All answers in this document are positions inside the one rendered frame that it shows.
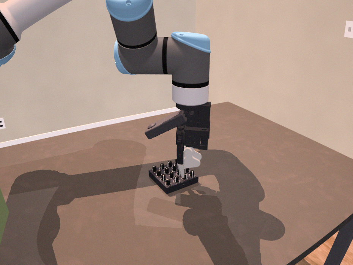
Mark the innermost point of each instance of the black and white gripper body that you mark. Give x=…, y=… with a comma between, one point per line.
x=197, y=128

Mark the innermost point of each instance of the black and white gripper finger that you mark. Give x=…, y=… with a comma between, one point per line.
x=196, y=154
x=185, y=161

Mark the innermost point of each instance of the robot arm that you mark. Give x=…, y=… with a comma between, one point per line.
x=184, y=55

